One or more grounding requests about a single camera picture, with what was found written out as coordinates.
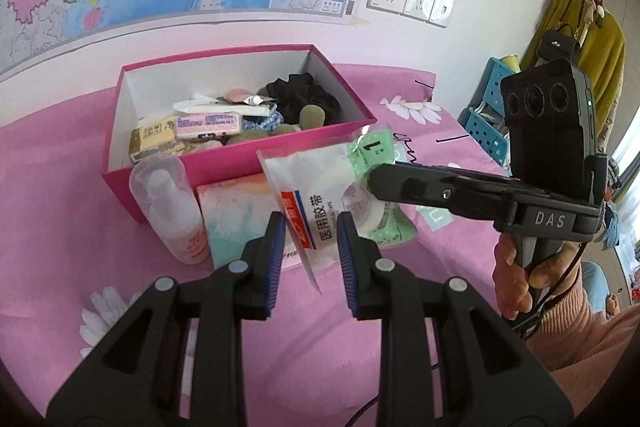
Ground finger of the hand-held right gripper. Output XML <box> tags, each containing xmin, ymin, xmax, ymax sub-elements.
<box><xmin>367</xmin><ymin>161</ymin><xmax>518</xmax><ymax>228</ymax></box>

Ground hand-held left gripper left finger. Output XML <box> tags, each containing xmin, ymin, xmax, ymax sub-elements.
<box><xmin>45</xmin><ymin>210</ymin><xmax>288</xmax><ymax>427</ymax></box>

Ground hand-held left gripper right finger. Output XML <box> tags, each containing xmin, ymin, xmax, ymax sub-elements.
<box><xmin>336</xmin><ymin>210</ymin><xmax>576</xmax><ymax>427</ymax></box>

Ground clear medical tape bag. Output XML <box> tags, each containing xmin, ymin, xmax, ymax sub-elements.
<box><xmin>256</xmin><ymin>124</ymin><xmax>418</xmax><ymax>294</ymax></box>

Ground pink cardboard box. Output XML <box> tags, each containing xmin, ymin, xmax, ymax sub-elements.
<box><xmin>101</xmin><ymin>44</ymin><xmax>378</xmax><ymax>224</ymax></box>

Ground green frog plush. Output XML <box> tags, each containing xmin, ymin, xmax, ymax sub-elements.
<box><xmin>225</xmin><ymin>104</ymin><xmax>328</xmax><ymax>148</ymax></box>

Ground pink floral tissue pack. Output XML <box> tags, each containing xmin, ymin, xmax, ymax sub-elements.
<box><xmin>175</xmin><ymin>109</ymin><xmax>245</xmax><ymax>142</ymax></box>

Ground black scrunchie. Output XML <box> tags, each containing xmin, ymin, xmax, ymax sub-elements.
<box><xmin>265</xmin><ymin>72</ymin><xmax>342</xmax><ymax>125</ymax></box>

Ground gold tissue pack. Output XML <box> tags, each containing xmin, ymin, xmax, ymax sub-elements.
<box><xmin>130</xmin><ymin>117</ymin><xmax>186</xmax><ymax>164</ymax></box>

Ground pastel soft tissue pack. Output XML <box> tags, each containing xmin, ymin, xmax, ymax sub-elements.
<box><xmin>195</xmin><ymin>172</ymin><xmax>306</xmax><ymax>270</ymax></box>

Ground person's right hand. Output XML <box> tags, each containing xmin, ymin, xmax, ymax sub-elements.
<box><xmin>491</xmin><ymin>234</ymin><xmax>584</xmax><ymax>323</ymax></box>

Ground green dotted packet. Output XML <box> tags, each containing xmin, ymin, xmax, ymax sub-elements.
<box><xmin>347</xmin><ymin>127</ymin><xmax>418</xmax><ymax>250</ymax></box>

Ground white tape roll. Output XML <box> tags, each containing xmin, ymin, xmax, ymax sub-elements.
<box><xmin>342</xmin><ymin>179</ymin><xmax>396</xmax><ymax>228</ymax></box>

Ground blue perforated plastic basket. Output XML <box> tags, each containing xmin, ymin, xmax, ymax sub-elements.
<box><xmin>457</xmin><ymin>57</ymin><xmax>521</xmax><ymax>168</ymax></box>

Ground small black pouch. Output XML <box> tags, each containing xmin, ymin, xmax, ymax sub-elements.
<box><xmin>537</xmin><ymin>24</ymin><xmax>583</xmax><ymax>68</ymax></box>

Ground mustard yellow hanging garment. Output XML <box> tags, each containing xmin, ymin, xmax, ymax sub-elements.
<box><xmin>520</xmin><ymin>0</ymin><xmax>627</xmax><ymax>148</ymax></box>

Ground white lotion pump bottle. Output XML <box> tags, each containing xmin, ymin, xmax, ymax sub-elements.
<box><xmin>129</xmin><ymin>153</ymin><xmax>211</xmax><ymax>265</ymax></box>

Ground pink daisy print cloth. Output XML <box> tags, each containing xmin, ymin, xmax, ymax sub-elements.
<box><xmin>0</xmin><ymin>62</ymin><xmax>551</xmax><ymax>427</ymax></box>

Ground black cable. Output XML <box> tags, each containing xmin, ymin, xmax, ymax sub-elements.
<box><xmin>515</xmin><ymin>242</ymin><xmax>583</xmax><ymax>340</ymax></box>

